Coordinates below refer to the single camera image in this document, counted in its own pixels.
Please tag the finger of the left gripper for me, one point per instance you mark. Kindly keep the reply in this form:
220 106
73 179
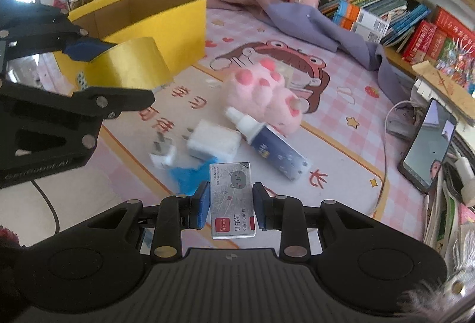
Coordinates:
28 29
109 102

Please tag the pink plush paw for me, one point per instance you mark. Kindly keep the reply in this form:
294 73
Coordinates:
259 90

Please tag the orange white carton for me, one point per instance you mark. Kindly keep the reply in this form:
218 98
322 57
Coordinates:
355 19

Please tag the red dictionary book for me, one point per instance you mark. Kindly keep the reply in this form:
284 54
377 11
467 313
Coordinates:
418 45

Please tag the blue spray bottle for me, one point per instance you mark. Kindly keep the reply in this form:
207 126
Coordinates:
269 145

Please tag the silver staples box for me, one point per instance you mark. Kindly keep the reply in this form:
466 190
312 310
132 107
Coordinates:
231 201

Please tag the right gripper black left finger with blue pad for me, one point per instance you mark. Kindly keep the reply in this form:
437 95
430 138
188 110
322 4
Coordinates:
176 214

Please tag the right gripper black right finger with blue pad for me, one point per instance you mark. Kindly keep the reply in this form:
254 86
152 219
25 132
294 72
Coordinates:
284 214

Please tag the yellow cardboard box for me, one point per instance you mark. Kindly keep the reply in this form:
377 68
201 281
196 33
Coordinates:
177 26

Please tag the black smartphone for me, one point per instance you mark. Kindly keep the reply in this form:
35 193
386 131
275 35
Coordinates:
423 159

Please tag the blue plastic bag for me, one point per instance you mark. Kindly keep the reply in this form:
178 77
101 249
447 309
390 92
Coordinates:
189 179

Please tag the small white plug adapter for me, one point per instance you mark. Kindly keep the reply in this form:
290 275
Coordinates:
163 151

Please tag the purple cloth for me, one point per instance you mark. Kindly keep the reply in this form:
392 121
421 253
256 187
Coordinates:
308 24

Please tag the yellow tape roll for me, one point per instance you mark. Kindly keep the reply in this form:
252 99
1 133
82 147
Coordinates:
132 64

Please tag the large white charger block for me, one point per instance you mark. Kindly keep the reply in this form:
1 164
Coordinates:
209 140

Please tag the pink cartoon table mat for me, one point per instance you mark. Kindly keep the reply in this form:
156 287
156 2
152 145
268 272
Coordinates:
336 121

